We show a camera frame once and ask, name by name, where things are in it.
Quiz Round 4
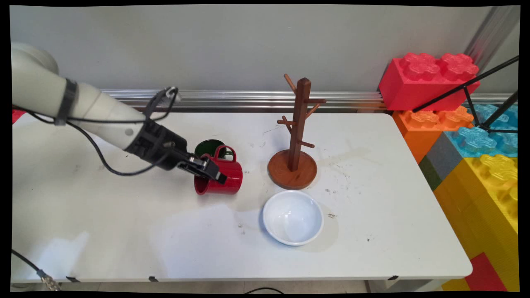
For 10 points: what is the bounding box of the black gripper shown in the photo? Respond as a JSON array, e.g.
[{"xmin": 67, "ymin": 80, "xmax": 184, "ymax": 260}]
[{"xmin": 124, "ymin": 119, "xmax": 228, "ymax": 185}]

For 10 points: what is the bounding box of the red mug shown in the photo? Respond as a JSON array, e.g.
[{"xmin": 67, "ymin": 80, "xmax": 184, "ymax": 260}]
[{"xmin": 193, "ymin": 144, "xmax": 243, "ymax": 196}]

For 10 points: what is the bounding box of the dark green enamel mug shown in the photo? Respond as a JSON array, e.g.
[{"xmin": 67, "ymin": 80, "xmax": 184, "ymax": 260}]
[{"xmin": 194, "ymin": 139, "xmax": 235, "ymax": 162}]

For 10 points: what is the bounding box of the white ceramic bowl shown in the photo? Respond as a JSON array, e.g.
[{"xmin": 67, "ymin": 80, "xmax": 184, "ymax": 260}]
[{"xmin": 262, "ymin": 190, "xmax": 325, "ymax": 247}]

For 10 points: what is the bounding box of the brown wooden mug tree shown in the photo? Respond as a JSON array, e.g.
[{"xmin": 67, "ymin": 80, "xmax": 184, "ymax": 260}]
[{"xmin": 267, "ymin": 74, "xmax": 328, "ymax": 190}]

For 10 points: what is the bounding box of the giant orange toy block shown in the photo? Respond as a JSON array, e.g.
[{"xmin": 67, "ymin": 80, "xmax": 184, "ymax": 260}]
[{"xmin": 392, "ymin": 106, "xmax": 474, "ymax": 164}]

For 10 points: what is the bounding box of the giant dark green toy block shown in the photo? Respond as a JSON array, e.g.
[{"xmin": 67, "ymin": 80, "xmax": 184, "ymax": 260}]
[{"xmin": 418, "ymin": 155, "xmax": 443, "ymax": 191}]

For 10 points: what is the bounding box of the giant red toy block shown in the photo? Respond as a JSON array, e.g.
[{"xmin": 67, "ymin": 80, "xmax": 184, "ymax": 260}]
[{"xmin": 378, "ymin": 52, "xmax": 481, "ymax": 112}]

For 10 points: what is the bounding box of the giant grey toy block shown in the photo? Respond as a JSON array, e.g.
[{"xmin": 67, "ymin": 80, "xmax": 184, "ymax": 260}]
[{"xmin": 425, "ymin": 132, "xmax": 465, "ymax": 181}]

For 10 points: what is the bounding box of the giant blue toy block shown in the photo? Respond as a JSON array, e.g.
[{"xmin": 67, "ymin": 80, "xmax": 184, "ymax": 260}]
[{"xmin": 444, "ymin": 103, "xmax": 518, "ymax": 159}]

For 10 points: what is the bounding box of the black tripod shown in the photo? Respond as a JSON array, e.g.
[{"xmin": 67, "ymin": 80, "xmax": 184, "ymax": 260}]
[{"xmin": 412, "ymin": 55, "xmax": 519, "ymax": 134}]

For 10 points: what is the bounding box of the giant yellow toy block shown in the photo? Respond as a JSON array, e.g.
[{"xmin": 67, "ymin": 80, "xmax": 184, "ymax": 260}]
[{"xmin": 433, "ymin": 154, "xmax": 519, "ymax": 292}]

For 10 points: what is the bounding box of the red block panel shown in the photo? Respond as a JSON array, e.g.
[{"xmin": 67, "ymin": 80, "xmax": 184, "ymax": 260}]
[{"xmin": 464, "ymin": 252, "xmax": 508, "ymax": 292}]

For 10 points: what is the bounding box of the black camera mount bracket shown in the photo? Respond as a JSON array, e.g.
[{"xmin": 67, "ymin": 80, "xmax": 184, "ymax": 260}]
[{"xmin": 142, "ymin": 88, "xmax": 169, "ymax": 123}]

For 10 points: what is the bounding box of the aluminium rail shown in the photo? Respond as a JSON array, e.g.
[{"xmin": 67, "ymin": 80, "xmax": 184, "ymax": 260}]
[{"xmin": 99, "ymin": 89, "xmax": 518, "ymax": 113}]

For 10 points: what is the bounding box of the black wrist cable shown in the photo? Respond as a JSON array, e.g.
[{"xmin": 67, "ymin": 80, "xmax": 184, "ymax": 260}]
[{"xmin": 12, "ymin": 86, "xmax": 179, "ymax": 177}]

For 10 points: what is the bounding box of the black floor cable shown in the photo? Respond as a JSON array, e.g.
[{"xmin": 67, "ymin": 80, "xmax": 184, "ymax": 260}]
[{"xmin": 243, "ymin": 287, "xmax": 285, "ymax": 295}]

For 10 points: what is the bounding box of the black arm strap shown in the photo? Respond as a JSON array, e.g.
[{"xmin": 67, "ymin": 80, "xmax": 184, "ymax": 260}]
[{"xmin": 53, "ymin": 77, "xmax": 79, "ymax": 126}]

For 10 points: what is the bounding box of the black cable with metal connector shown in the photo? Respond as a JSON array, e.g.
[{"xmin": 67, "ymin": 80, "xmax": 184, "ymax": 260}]
[{"xmin": 11, "ymin": 248, "xmax": 63, "ymax": 291}]

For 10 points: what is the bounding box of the aluminium post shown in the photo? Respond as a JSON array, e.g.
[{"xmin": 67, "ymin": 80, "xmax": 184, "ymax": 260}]
[{"xmin": 463, "ymin": 6, "xmax": 520, "ymax": 72}]

